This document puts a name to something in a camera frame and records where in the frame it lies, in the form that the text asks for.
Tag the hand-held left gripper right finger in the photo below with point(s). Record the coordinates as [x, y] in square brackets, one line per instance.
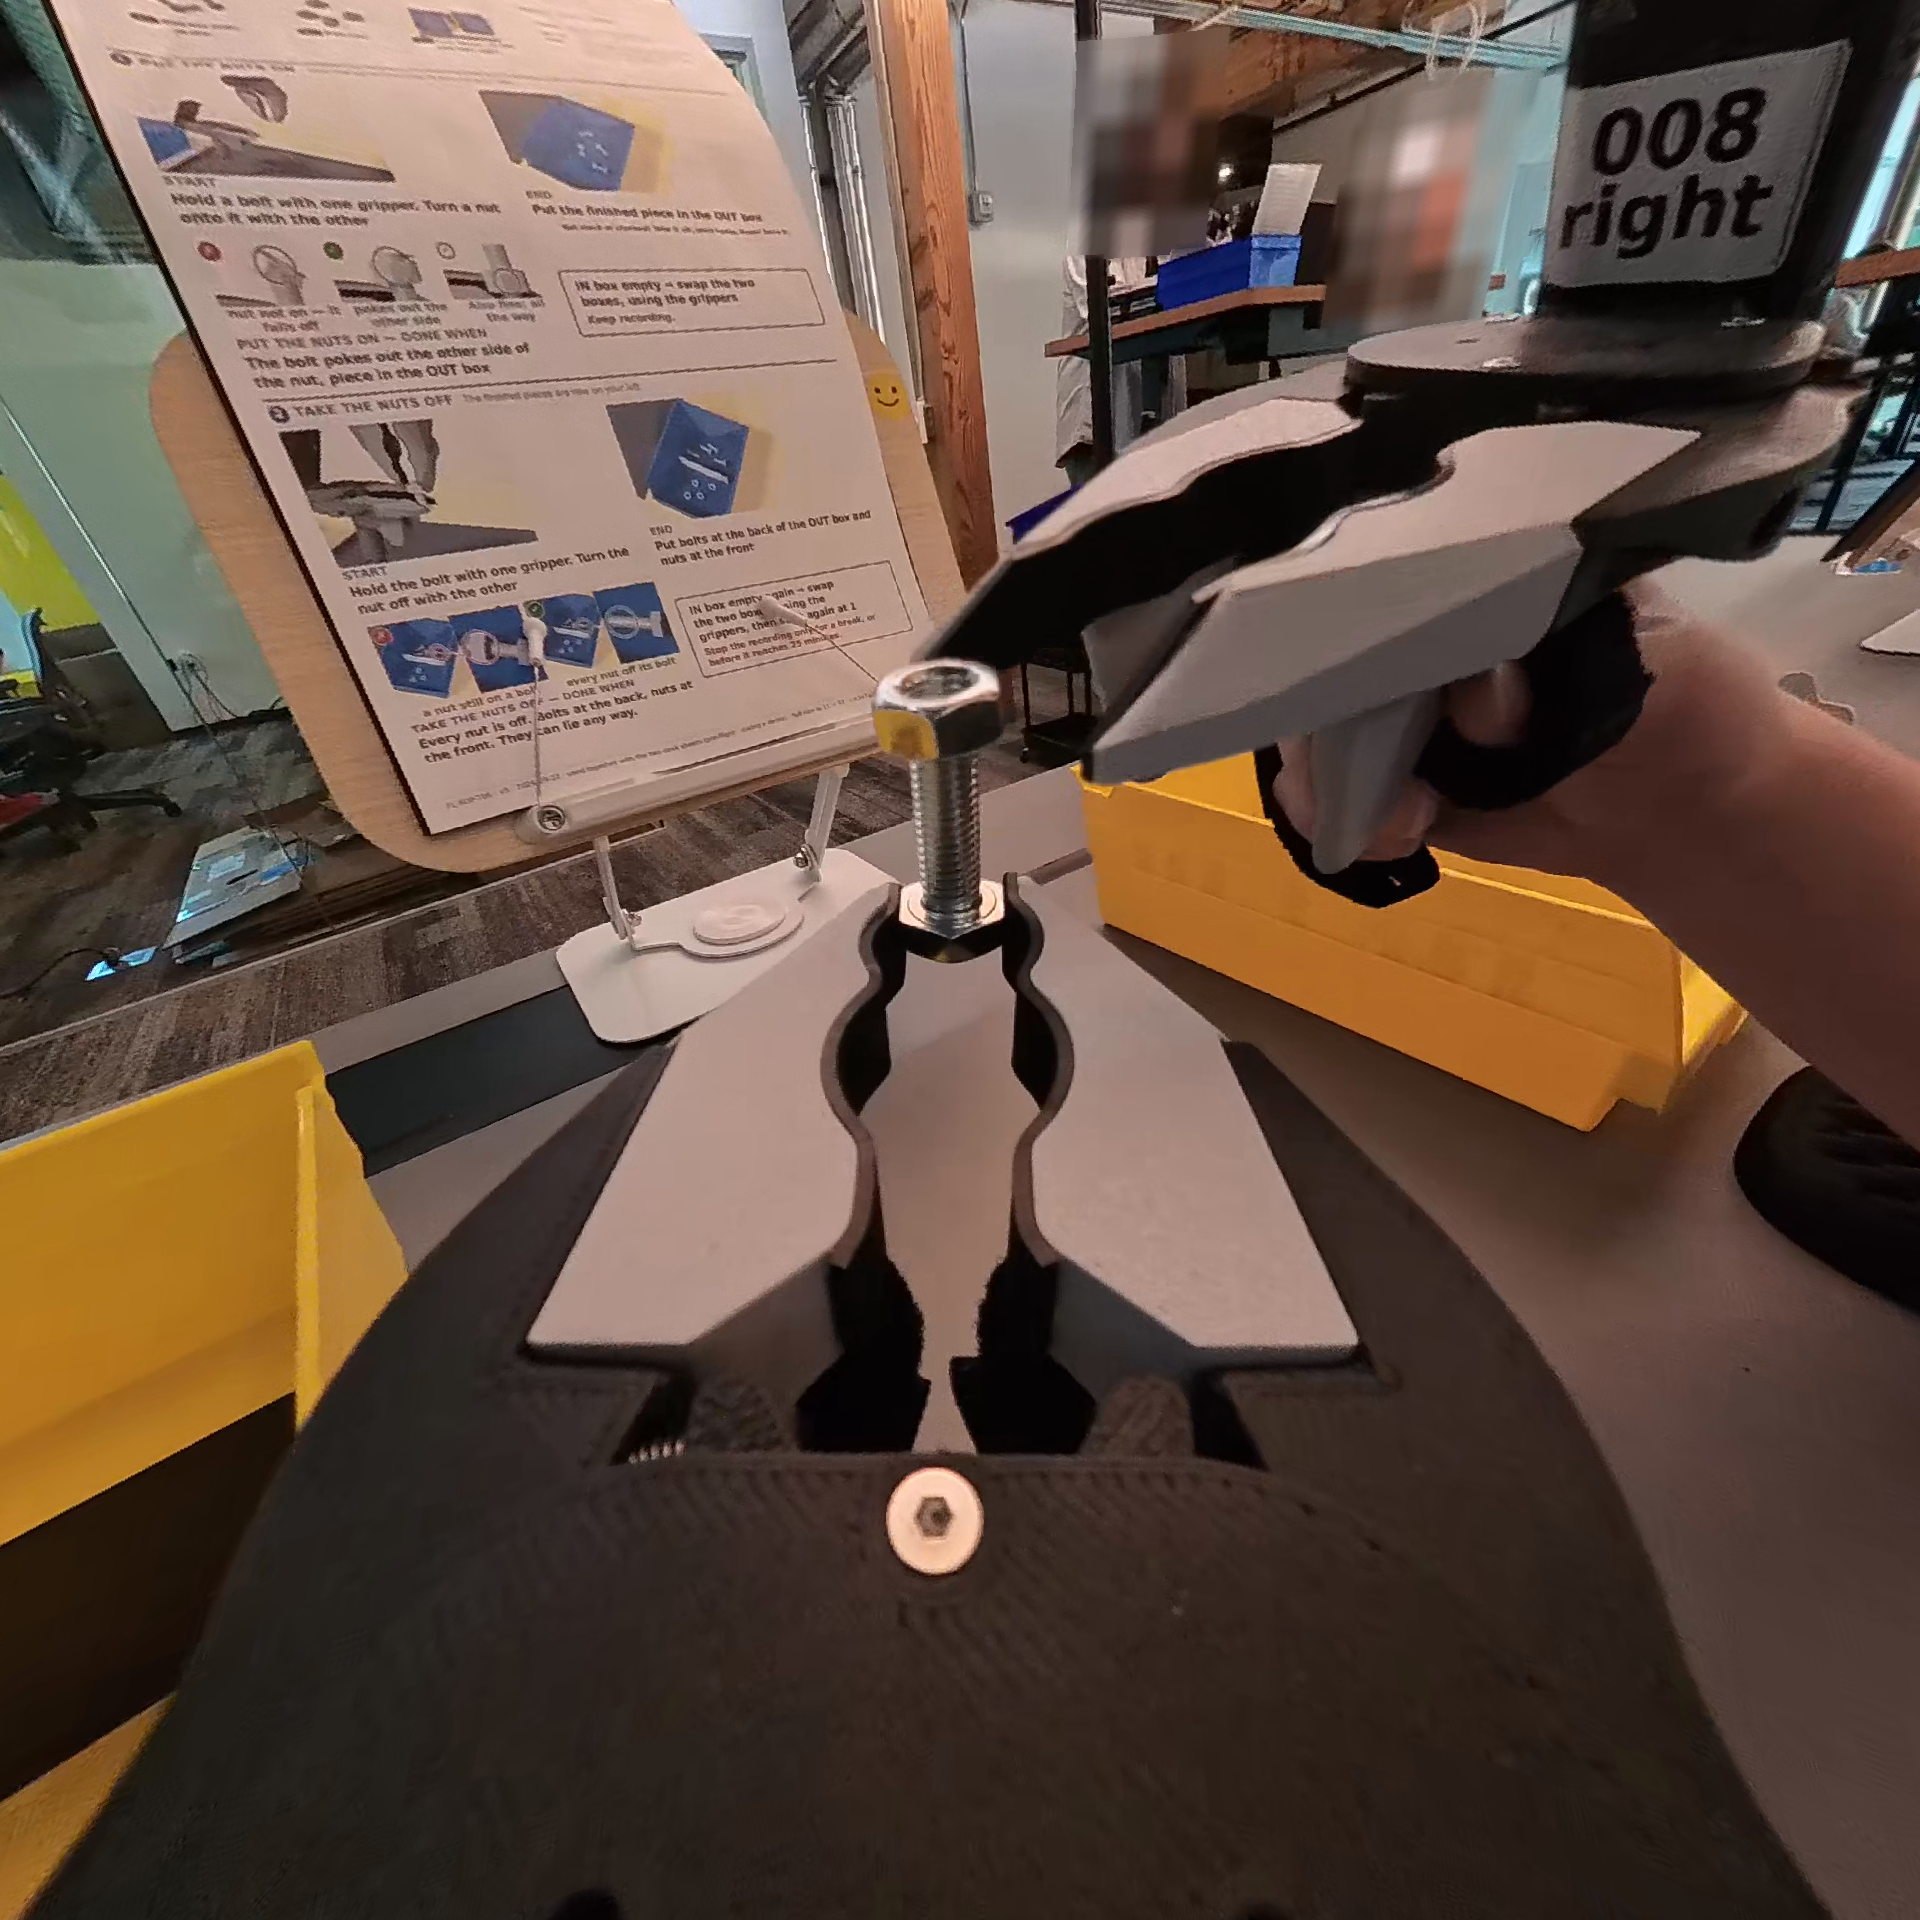
[1185, 1185]

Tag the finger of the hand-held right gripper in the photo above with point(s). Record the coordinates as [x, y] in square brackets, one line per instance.
[1349, 629]
[1185, 465]

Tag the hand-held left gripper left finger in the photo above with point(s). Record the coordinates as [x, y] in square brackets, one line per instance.
[705, 1185]

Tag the yellow plastic bin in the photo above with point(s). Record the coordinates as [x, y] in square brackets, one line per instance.
[148, 1245]
[1424, 991]

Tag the steel hex nut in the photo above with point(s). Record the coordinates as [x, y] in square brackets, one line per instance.
[938, 720]

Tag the steel hex bolt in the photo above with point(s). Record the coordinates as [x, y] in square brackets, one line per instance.
[944, 826]

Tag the person's right forearm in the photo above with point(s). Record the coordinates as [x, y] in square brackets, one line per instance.
[1828, 870]

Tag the person's right hand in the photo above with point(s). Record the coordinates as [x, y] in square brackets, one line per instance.
[1680, 750]

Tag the wooden top desk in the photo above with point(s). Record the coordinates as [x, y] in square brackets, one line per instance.
[1200, 322]

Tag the blue plastic bin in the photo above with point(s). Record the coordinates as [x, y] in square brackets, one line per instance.
[1223, 270]

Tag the white metal stand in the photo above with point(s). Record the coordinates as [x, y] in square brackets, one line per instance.
[645, 991]

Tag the dark table mat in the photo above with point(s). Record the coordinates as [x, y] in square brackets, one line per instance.
[450, 1072]

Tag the yellow smiley sticker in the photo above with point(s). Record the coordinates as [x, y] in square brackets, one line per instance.
[887, 393]

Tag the grey flat floor device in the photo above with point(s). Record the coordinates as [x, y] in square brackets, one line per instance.
[241, 893]

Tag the printed instruction sheet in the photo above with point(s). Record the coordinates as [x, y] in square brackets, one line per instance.
[523, 375]

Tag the wooden support post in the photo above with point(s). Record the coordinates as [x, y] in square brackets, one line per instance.
[930, 224]

